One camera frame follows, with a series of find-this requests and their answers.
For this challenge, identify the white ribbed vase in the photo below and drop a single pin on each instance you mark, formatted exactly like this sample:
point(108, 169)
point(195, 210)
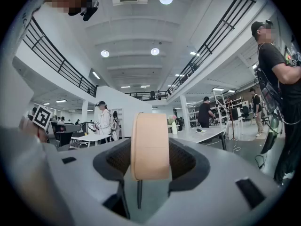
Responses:
point(174, 128)

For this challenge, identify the red metal stand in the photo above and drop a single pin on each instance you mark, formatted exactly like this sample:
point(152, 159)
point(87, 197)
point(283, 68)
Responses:
point(231, 116)

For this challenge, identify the grey marble table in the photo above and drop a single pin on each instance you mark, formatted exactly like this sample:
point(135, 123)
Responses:
point(211, 133)

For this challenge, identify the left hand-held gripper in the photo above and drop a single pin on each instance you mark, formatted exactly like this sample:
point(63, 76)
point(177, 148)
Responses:
point(42, 116)

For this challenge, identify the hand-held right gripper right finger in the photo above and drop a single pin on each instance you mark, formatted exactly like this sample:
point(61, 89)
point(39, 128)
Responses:
point(211, 187)

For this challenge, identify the white round plate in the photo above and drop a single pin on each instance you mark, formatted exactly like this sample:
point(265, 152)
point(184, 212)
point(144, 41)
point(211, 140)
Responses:
point(201, 131)

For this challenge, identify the black balcony railing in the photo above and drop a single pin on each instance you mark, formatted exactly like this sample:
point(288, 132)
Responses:
point(145, 95)
point(58, 62)
point(211, 39)

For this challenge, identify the white table with black legs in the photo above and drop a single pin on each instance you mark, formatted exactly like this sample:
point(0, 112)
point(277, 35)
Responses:
point(91, 138)

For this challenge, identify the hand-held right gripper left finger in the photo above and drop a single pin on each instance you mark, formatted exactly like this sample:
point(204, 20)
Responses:
point(70, 185)

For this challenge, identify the white metal shelving rack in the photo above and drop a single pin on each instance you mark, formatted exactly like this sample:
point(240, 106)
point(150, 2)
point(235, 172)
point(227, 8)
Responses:
point(218, 107)

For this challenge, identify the pink flower bouquet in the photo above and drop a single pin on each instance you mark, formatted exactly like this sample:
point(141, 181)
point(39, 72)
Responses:
point(172, 119)

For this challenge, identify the dark purple eggplant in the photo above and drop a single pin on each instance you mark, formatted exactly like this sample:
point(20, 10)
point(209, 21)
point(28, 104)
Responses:
point(200, 130)

